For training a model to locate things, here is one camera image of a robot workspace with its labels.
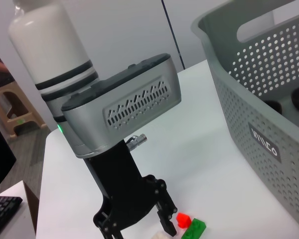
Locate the black computer tower case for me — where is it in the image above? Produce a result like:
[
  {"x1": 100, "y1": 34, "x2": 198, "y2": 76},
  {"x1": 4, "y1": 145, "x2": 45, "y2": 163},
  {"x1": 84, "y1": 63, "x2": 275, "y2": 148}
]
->
[{"x1": 0, "y1": 113, "x2": 17, "y2": 195}]

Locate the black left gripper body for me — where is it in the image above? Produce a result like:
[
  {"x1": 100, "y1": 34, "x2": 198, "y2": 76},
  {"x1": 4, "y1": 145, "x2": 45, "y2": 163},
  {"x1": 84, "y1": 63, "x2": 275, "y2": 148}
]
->
[{"x1": 84, "y1": 141, "x2": 170, "y2": 233}]

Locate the black computer keyboard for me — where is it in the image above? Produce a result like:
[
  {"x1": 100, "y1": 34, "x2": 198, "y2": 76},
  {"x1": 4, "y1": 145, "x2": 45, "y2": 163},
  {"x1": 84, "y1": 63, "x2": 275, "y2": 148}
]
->
[{"x1": 0, "y1": 196, "x2": 23, "y2": 238}]

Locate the metal plug on left gripper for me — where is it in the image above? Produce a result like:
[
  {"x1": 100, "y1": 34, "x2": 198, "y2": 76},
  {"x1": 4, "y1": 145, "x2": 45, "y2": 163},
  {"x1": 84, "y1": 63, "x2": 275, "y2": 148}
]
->
[{"x1": 126, "y1": 133, "x2": 148, "y2": 150}]

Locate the dark clay small teacup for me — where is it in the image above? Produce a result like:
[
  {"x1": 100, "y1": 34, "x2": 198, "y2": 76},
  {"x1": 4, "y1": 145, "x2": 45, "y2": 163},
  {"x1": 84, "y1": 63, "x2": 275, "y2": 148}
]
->
[{"x1": 262, "y1": 99, "x2": 283, "y2": 115}]

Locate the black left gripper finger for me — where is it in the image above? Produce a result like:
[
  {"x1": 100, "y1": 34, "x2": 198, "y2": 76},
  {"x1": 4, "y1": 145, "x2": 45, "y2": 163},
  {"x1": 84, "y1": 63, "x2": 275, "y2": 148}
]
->
[
  {"x1": 155, "y1": 192, "x2": 178, "y2": 237},
  {"x1": 94, "y1": 220, "x2": 126, "y2": 239}
]

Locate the thin dark wall cable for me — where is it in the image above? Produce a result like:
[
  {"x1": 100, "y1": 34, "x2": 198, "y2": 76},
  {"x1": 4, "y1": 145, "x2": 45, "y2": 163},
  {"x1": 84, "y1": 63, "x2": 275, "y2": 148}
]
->
[{"x1": 161, "y1": 0, "x2": 187, "y2": 71}]

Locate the white flat toy plate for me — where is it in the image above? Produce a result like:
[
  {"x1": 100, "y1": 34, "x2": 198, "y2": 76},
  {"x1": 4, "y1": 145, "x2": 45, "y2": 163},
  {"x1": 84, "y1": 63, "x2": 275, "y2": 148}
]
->
[{"x1": 151, "y1": 231, "x2": 170, "y2": 239}]

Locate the beige plastic stool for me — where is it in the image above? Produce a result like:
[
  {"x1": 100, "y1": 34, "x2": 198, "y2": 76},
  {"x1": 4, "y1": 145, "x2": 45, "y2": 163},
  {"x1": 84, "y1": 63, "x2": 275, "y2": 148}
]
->
[{"x1": 0, "y1": 79, "x2": 47, "y2": 139}]

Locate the grey perforated plastic storage basket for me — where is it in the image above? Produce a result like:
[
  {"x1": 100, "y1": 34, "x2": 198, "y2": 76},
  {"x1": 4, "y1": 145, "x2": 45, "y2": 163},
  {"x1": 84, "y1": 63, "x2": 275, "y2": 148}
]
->
[{"x1": 191, "y1": 0, "x2": 299, "y2": 235}]

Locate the white side desk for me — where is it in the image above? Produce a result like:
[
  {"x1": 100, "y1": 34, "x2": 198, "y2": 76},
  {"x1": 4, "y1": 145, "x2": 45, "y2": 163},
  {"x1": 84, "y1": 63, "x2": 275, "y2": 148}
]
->
[{"x1": 0, "y1": 180, "x2": 38, "y2": 239}]

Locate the small red toy brick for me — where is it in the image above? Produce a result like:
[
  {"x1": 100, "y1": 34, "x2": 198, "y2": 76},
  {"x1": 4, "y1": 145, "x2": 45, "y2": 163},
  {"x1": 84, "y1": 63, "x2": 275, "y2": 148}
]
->
[{"x1": 176, "y1": 212, "x2": 192, "y2": 229}]

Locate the green toy brick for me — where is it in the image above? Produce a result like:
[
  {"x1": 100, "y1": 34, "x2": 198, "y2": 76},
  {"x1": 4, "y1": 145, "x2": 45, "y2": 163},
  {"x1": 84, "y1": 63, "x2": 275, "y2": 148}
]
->
[{"x1": 181, "y1": 218, "x2": 207, "y2": 239}]

